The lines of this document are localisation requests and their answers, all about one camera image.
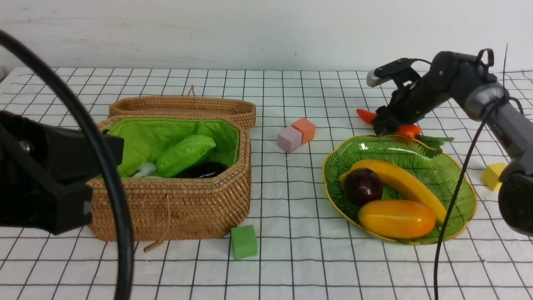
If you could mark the yellow foam cube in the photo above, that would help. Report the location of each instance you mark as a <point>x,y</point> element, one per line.
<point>490,176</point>

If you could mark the green leaf-shaped glass plate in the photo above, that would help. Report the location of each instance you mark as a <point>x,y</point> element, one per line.
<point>438,171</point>

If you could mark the yellow banana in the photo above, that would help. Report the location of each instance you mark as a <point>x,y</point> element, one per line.
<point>402,181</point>

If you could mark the orange foam cube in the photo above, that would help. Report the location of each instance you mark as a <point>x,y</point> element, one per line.
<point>306,128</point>

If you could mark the purple eggplant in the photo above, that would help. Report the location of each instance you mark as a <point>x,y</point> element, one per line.
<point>202,170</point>

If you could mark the white radish with leaves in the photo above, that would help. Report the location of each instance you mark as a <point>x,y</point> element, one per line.
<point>145,170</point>

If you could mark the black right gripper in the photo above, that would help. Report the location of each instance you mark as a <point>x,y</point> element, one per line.
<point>409,102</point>

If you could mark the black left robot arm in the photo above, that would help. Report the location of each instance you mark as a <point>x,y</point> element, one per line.
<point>44,176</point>

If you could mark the orange carrot with leaves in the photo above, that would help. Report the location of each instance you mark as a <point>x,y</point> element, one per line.
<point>409,131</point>

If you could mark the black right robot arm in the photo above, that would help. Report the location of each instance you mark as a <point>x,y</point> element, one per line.
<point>466,79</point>

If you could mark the green foam cube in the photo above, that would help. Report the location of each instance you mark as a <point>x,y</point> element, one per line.
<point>244,242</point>

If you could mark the orange yellow mango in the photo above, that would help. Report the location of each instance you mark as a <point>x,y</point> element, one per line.
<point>397,219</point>

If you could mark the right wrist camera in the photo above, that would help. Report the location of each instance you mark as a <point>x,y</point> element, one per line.
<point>399,71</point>

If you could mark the pink foam cube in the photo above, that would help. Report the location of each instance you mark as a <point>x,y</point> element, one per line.
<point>289,139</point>

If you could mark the woven rattan basket lid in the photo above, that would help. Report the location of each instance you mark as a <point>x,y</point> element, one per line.
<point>243,113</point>

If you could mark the dark purple mangosteen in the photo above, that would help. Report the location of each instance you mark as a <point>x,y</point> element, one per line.
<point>362,186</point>

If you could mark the woven rattan basket green lining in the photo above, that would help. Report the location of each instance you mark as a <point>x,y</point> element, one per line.
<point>178,209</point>

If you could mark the light green bitter gourd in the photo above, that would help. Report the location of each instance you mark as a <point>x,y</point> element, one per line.
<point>184,154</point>

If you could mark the white checkered tablecloth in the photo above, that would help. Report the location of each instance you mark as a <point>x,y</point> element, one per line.
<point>307,251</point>

